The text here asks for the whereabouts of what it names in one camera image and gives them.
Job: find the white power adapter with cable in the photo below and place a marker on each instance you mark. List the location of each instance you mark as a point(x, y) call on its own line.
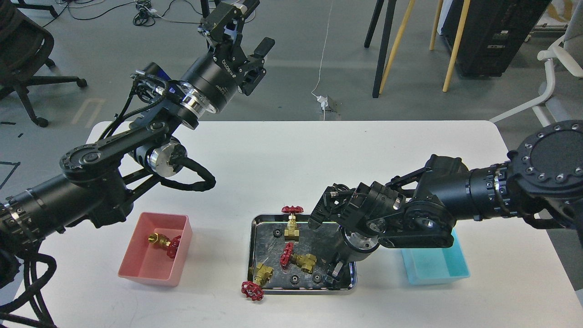
point(323, 100)

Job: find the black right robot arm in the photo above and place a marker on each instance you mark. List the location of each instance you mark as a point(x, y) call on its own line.
point(541, 183)

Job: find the blue plastic box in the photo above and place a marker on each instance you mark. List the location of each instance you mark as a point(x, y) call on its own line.
point(429, 266)

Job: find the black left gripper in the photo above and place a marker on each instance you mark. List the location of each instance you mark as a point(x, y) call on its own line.
point(212, 81)

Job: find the black gear bottom left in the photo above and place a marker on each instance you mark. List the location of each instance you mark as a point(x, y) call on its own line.
point(294, 279)

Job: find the brass valve bottom red handle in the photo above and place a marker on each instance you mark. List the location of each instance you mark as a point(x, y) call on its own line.
point(254, 288)

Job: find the black office chair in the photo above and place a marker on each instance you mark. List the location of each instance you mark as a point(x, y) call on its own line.
point(25, 47)

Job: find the yellow wooden leg right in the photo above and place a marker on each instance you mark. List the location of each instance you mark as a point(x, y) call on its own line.
point(457, 42)

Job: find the black stand leg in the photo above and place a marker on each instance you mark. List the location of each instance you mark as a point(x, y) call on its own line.
point(386, 33)

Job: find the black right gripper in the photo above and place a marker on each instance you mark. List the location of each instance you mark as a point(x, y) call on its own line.
point(349, 247)

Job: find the brass valve top red handle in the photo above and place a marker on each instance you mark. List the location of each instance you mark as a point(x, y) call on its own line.
point(291, 232)

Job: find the black equipment case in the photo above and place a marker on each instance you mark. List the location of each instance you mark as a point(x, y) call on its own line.
point(493, 33)

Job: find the pink plastic box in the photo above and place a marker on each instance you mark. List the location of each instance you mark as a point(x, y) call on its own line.
point(149, 264)

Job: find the brass valve red handle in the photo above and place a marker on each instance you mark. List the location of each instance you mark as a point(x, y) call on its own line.
point(254, 288)
point(305, 262)
point(291, 232)
point(163, 241)

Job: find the metal tray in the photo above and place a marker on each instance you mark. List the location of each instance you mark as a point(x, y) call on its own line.
point(264, 248)

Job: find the yellow wooden leg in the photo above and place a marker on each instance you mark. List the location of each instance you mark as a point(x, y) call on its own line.
point(457, 42)
point(396, 44)

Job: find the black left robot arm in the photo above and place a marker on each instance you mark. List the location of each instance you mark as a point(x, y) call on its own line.
point(100, 181)

